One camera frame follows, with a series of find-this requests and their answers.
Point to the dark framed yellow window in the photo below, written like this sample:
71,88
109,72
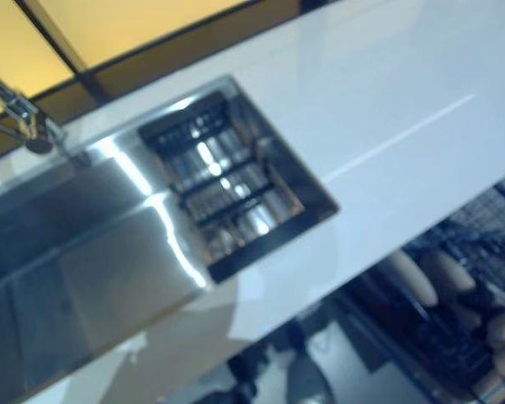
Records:
17,42

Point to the chrome kitchen faucet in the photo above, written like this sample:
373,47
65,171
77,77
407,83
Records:
21,109

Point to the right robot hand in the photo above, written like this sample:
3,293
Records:
503,332

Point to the cream round plate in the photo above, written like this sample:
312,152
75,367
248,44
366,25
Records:
450,269
412,278

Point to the stainless steel sink basin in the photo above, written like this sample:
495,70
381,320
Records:
88,252

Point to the black steel roll-up drying rack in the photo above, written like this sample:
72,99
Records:
223,273

